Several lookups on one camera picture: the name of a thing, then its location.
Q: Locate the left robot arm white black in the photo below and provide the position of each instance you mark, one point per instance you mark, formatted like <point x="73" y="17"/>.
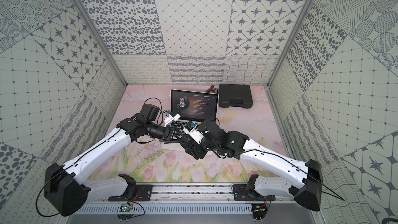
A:
<point x="76" y="171"/>

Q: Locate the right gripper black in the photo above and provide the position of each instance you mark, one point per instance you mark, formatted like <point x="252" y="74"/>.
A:
<point x="196" y="152"/>

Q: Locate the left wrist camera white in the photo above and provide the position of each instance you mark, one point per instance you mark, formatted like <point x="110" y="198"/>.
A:
<point x="170" y="117"/>

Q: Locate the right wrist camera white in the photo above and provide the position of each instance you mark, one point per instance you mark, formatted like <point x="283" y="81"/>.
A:
<point x="191" y="130"/>

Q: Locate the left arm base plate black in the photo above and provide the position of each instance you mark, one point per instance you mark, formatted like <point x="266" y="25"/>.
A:
<point x="141" y="192"/>

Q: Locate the black plastic tool case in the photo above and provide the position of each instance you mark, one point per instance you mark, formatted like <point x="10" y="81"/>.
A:
<point x="235" y="96"/>

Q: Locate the aluminium mounting rail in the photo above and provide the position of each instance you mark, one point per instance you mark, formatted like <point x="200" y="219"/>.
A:
<point x="192" y="193"/>

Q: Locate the silver laptop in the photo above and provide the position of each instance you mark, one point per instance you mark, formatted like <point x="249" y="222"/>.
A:
<point x="193" y="106"/>

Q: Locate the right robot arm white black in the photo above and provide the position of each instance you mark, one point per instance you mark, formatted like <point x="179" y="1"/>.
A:
<point x="304" y="179"/>

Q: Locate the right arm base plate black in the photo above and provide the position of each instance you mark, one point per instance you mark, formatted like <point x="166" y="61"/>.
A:
<point x="241" y="193"/>

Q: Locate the small red brown object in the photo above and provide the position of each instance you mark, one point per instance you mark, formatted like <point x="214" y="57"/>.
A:
<point x="212" y="89"/>

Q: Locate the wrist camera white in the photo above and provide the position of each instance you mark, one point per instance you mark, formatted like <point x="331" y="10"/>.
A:
<point x="170" y="117"/>
<point x="191" y="130"/>

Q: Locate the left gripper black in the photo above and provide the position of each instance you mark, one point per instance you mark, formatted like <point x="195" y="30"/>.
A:
<point x="169" y="133"/>

